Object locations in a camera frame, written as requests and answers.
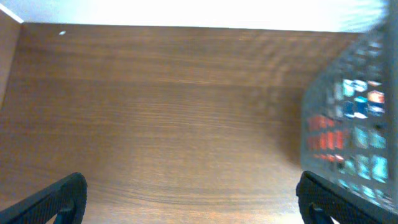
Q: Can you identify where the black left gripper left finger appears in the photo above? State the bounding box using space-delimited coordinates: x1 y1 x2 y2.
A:
1 172 88 224

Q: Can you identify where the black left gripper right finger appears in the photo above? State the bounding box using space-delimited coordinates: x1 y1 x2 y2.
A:
296 171 397 224

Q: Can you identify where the light green wipes packet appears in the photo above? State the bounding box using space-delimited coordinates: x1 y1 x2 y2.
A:
336 125 393 205

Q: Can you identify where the orange red pasta packet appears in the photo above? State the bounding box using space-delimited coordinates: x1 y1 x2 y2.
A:
303 114 352 162

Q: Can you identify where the grey plastic basket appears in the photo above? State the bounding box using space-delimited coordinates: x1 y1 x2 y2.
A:
300 1 397 213

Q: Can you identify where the Kleenex tissue multipack box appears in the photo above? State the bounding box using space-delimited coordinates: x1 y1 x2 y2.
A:
328 79 385 119

